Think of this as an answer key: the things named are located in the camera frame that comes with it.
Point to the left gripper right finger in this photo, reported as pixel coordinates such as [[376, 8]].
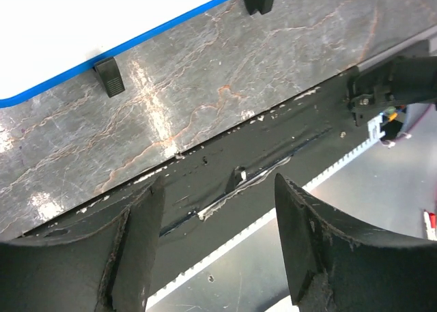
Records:
[[335, 262]]

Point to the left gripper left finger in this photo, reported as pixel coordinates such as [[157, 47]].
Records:
[[101, 262]]

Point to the blue framed whiteboard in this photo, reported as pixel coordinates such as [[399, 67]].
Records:
[[47, 42]]

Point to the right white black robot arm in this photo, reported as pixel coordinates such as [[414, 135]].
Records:
[[400, 81]]

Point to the slotted cable duct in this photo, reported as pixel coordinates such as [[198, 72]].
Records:
[[375, 134]]

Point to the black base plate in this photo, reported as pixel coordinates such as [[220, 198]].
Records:
[[220, 187]]

